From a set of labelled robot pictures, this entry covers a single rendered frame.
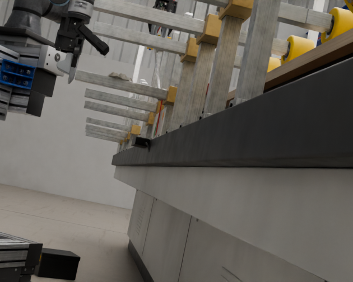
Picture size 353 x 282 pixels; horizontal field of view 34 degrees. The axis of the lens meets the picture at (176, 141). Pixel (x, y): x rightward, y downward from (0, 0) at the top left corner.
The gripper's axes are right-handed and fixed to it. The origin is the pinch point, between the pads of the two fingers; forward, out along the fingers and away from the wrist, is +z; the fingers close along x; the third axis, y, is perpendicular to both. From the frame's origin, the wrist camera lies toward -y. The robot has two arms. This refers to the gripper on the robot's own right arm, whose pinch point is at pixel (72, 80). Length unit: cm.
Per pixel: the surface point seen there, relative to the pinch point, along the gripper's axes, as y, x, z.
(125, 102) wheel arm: -18.5, -23.5, 0.4
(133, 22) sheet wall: -33, -801, -227
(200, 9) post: -32.0, 22.8, -24.8
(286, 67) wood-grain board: -50, 57, -6
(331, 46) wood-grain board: -50, 81, -6
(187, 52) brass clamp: -30.1, 30.0, -10.1
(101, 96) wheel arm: -10.0, -23.5, 0.1
